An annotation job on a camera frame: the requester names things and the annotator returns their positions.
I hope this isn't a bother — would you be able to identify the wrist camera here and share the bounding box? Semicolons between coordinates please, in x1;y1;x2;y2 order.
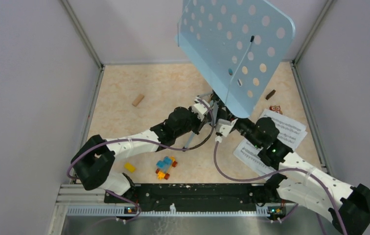
215;118;238;142
191;97;210;121

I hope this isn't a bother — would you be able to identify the light wooden block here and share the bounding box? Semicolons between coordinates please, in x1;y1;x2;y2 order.
132;94;145;107

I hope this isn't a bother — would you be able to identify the sheet music page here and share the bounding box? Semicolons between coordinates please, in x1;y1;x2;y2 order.
233;140;275;176
259;109;307;150

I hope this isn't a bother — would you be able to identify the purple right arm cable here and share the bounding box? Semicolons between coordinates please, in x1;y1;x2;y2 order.
213;141;349;235

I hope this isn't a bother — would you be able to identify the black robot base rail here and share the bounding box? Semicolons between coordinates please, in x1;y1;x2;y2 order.
104;183;298;213

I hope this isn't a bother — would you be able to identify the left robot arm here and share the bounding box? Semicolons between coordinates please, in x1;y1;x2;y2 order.
68;104;213;202

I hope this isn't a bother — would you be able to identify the yellow toy brick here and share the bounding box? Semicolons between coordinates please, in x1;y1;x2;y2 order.
124;163;136;173

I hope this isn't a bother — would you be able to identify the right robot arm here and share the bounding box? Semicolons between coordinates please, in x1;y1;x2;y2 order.
231;117;370;235

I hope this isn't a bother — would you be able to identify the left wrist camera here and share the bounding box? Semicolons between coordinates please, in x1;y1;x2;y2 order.
191;97;210;121

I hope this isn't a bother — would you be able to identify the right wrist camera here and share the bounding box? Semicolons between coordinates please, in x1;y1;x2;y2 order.
215;118;238;142

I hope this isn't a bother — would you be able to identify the toy block car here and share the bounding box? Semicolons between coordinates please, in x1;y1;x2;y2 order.
156;156;178;180

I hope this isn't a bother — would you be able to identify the dark brown wooden block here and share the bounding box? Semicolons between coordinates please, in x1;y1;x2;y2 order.
265;90;276;100

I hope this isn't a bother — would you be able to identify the blue music stand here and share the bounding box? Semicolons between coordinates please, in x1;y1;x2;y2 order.
175;0;297;151

